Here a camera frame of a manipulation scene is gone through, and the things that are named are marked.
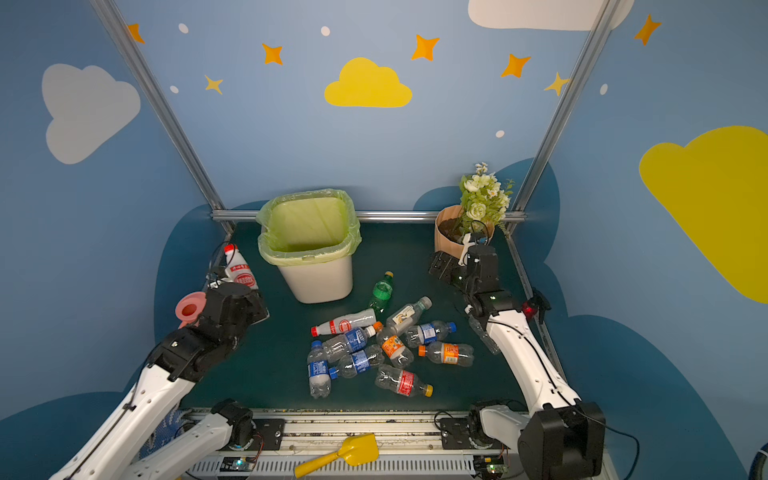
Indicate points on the clear bottle white cap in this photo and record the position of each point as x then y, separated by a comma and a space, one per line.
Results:
408, 315

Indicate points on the clear bottle blue cap right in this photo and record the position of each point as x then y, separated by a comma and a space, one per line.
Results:
424, 334

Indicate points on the green plastic bottle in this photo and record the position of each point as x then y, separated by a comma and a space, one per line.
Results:
382, 293

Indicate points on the green bin liner bag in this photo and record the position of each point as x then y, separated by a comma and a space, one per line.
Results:
308, 228

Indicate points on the clear bottle near right edge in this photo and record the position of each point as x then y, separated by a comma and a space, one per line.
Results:
481, 332

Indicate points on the white artificial flowers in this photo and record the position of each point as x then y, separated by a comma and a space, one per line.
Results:
484, 201

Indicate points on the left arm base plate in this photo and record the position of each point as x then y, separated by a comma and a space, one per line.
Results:
268, 433

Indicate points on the clear bottle orange cap right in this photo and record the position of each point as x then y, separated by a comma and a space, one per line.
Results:
448, 353

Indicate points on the aluminium rear frame rail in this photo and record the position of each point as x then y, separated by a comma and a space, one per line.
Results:
372, 215

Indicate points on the clear bottle blue label upper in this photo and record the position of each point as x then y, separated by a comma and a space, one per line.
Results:
347, 343

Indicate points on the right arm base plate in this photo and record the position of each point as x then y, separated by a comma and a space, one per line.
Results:
455, 434

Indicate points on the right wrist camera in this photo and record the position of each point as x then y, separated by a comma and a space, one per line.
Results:
473, 238

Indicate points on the yellow plastic shovel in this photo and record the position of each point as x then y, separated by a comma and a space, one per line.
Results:
354, 451

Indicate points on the pink plastic watering can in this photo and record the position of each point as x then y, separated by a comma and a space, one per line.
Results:
189, 308

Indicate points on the clear bottle yellow cap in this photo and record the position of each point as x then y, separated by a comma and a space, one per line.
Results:
402, 382

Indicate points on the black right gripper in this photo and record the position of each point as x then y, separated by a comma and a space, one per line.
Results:
455, 271

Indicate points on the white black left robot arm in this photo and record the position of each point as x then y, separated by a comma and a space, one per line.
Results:
170, 372

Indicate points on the white plastic trash bin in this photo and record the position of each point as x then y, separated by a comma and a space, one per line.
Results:
320, 283

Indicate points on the clear bottle blue label left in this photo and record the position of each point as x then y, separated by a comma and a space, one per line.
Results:
318, 371

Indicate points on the clear bottle blue label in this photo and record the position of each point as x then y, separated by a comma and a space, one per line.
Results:
347, 343
318, 371
351, 365

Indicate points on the white perforated cable duct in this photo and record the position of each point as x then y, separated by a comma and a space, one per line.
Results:
273, 466

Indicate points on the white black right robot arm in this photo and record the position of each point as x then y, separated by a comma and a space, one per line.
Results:
561, 436

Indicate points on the clear bottle orange label middle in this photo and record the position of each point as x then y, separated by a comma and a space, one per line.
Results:
393, 347

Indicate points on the clear bottle blue label lower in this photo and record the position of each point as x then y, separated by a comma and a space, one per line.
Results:
351, 365

